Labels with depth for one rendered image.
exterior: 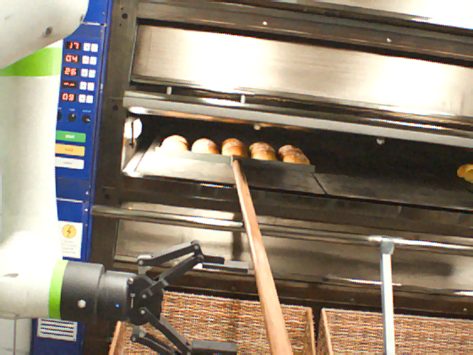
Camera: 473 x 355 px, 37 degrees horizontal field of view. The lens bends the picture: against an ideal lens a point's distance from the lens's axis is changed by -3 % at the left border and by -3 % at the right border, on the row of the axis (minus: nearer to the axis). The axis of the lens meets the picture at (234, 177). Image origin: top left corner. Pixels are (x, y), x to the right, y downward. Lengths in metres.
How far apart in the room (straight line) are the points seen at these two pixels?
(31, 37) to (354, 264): 1.43
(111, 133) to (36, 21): 1.15
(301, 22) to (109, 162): 0.68
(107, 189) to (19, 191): 0.95
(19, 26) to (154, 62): 1.11
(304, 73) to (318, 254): 0.53
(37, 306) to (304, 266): 1.19
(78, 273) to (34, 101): 0.27
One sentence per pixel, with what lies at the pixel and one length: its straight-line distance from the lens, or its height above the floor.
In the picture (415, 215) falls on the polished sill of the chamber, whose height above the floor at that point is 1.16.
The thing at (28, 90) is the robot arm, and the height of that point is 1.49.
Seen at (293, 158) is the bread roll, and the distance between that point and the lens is 2.50.
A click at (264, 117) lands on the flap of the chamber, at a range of 1.91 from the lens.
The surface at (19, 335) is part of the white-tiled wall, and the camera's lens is 2.32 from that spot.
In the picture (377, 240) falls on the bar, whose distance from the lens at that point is 1.78.
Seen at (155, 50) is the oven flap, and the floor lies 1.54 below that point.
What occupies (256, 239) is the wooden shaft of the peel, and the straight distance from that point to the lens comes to 1.49.
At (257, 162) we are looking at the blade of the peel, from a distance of 2.48.
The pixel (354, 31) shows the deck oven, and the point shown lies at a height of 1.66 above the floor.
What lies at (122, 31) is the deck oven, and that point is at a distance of 2.07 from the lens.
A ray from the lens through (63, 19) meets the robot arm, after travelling 0.98.
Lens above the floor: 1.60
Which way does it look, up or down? 11 degrees down
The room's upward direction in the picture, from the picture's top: 7 degrees clockwise
